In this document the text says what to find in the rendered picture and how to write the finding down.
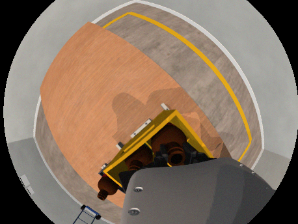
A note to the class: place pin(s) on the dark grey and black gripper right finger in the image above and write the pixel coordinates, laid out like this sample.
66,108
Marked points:
191,156

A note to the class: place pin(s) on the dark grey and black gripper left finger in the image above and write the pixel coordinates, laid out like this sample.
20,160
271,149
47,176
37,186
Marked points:
160,160

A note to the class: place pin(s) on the dark grey tray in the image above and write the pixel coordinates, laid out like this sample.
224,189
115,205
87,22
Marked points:
101,173

